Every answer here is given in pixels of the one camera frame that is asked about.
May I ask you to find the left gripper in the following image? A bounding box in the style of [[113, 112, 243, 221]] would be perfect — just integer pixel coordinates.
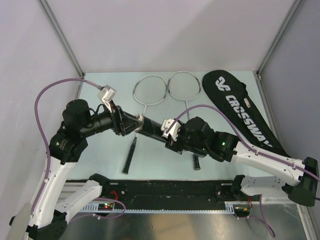
[[80, 99, 143, 137]]

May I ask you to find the black shuttlecock tube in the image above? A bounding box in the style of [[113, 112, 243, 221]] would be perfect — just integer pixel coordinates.
[[137, 117, 167, 143]]

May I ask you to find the white shuttlecock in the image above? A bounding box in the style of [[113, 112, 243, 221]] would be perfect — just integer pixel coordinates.
[[134, 114, 144, 133]]

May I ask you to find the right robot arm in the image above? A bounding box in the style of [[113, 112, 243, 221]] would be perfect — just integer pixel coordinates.
[[161, 117, 319, 207]]

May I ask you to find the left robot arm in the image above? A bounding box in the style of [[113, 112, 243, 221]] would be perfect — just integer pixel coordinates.
[[7, 99, 143, 240]]

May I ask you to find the left white badminton racket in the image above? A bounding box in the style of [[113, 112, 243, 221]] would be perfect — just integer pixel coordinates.
[[121, 74, 167, 175]]

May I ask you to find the white badminton racket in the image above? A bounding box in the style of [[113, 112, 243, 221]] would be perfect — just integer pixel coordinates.
[[167, 71, 202, 171], [121, 74, 167, 175]]

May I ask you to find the right white badminton racket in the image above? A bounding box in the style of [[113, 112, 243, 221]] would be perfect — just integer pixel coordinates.
[[167, 71, 202, 171]]

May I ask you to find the black racket bag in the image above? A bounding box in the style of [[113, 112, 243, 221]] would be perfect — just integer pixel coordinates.
[[202, 70, 289, 157]]

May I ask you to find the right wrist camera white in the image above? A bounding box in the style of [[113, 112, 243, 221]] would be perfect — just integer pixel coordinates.
[[160, 119, 181, 141]]

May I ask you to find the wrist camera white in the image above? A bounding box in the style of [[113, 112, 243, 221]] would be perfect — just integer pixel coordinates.
[[97, 85, 117, 113], [160, 119, 181, 141]]

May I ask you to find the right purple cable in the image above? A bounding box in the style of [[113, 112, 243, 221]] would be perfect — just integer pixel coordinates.
[[166, 104, 320, 183]]

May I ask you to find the purple cable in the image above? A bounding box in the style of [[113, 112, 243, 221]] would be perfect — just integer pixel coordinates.
[[166, 104, 320, 183], [29, 78, 101, 226]]

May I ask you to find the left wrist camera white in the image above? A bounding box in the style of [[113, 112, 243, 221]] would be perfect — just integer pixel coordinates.
[[97, 85, 117, 113]]

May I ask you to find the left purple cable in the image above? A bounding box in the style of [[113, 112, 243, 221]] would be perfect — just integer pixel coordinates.
[[29, 78, 101, 226]]

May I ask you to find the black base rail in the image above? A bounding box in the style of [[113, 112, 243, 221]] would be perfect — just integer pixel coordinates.
[[74, 178, 278, 211]]

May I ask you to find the grey cable duct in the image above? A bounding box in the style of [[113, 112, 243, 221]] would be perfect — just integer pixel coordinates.
[[78, 202, 252, 215]]

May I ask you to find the left aluminium frame post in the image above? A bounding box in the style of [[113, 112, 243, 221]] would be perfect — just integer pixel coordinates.
[[37, 0, 85, 80]]

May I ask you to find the aluminium frame post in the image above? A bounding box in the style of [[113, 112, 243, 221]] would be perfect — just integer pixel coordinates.
[[255, 0, 305, 80], [37, 0, 85, 80]]

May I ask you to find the right aluminium frame post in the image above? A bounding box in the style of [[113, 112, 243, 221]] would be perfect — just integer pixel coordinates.
[[255, 0, 305, 80]]

